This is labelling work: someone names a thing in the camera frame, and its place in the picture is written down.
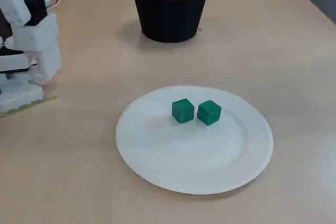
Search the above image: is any green cube block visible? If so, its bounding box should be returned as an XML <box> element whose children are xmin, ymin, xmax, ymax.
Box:
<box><xmin>197</xmin><ymin>99</ymin><xmax>222</xmax><ymax>127</ymax></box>
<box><xmin>171</xmin><ymin>98</ymin><xmax>195</xmax><ymax>124</ymax></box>

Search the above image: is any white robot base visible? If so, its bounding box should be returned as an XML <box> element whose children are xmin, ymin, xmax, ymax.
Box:
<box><xmin>0</xmin><ymin>50</ymin><xmax>44</xmax><ymax>113</ymax></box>

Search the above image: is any black pot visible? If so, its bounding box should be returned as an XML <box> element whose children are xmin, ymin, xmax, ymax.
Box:
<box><xmin>131</xmin><ymin>0</ymin><xmax>210</xmax><ymax>43</ymax></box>

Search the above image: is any white paper plate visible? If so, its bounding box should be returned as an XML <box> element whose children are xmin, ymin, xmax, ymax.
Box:
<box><xmin>115</xmin><ymin>84</ymin><xmax>274</xmax><ymax>195</ymax></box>

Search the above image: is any yellow-green base plate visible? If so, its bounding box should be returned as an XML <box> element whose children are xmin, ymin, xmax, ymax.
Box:
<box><xmin>0</xmin><ymin>94</ymin><xmax>58</xmax><ymax>119</ymax></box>

